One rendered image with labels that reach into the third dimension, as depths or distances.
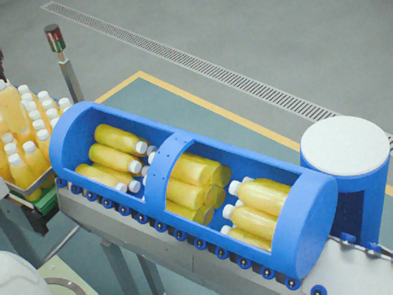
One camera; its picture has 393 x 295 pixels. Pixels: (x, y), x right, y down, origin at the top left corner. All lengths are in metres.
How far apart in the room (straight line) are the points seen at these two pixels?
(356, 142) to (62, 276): 0.98
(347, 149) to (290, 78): 2.15
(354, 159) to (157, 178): 0.62
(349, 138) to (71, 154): 0.92
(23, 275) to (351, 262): 0.88
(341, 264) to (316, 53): 2.69
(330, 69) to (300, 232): 2.68
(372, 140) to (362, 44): 2.46
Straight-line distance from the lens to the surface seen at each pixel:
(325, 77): 3.77
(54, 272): 1.50
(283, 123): 3.38
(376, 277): 1.51
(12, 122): 1.88
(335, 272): 1.51
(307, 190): 1.28
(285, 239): 1.27
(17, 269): 1.21
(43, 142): 1.92
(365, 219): 1.79
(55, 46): 2.21
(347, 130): 1.75
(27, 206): 1.96
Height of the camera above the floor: 2.18
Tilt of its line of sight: 42 degrees down
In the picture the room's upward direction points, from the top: 12 degrees counter-clockwise
